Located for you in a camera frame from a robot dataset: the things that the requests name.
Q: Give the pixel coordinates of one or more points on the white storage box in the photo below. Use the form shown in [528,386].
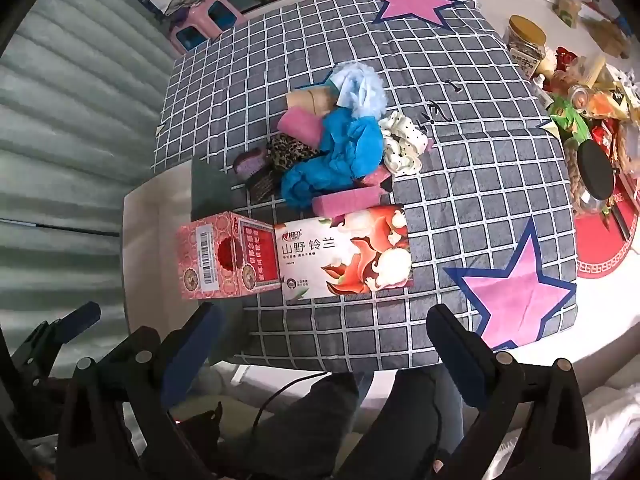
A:
[150,240]

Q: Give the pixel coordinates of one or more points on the floral tissue pack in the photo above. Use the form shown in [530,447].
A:
[310,260]

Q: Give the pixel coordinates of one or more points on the gold-lidded clear jar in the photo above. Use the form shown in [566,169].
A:
[525,45]

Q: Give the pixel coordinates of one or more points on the grey checked star blanket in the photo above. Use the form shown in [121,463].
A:
[475,185]

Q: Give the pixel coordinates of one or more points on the blue crinkled cloth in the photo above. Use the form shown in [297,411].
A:
[355,145]

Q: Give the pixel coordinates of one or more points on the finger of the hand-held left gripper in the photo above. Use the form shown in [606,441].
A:
[82,316]

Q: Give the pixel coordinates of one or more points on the black-lidded clear jar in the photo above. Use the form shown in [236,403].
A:
[592,175]

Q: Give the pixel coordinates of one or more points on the red snack packet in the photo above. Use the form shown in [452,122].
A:
[602,140]

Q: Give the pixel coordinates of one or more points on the white polka-dot scrunchie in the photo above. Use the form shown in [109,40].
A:
[405,145]

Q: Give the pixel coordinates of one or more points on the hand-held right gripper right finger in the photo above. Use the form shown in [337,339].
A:
[467,380]

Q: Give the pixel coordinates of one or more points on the leopard print scrunchie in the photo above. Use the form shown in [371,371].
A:
[292,152]

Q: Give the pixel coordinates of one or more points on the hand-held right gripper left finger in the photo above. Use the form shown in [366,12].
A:
[187,360]

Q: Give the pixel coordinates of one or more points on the small white bottle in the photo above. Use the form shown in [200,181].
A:
[540,85]

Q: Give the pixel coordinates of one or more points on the pink sponge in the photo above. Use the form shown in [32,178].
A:
[375,177]
[300,127]

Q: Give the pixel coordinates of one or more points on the person's legs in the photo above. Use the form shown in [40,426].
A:
[300,435]

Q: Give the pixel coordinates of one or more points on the red round mat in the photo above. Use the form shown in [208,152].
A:
[605,255]

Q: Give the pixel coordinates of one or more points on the pink sock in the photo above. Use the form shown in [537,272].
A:
[345,202]

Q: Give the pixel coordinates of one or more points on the green snack packet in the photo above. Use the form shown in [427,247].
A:
[567,117]

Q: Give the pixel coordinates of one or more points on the small clear jar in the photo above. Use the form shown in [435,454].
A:
[582,96]

